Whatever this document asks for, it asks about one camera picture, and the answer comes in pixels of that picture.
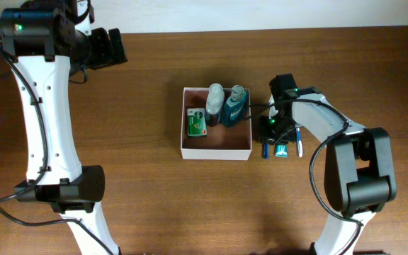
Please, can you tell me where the Colgate toothpaste tube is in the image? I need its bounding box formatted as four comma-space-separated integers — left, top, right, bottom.
275, 143, 288, 158

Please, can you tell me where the blue disposable razor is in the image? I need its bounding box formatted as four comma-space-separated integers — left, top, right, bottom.
262, 142, 269, 159

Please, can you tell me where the blue white toothbrush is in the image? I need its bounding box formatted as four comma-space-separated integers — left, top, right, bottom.
295, 127, 303, 157

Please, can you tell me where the blue Listerine mouthwash bottle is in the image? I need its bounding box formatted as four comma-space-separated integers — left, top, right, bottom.
222, 85, 247, 127

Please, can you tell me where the green Dettol soap box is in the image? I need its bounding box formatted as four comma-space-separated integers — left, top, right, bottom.
186, 108, 207, 137

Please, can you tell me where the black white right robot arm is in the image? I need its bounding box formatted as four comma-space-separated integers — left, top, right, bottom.
259, 74, 397, 254

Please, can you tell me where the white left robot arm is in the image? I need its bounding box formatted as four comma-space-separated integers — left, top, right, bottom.
0, 1, 127, 254

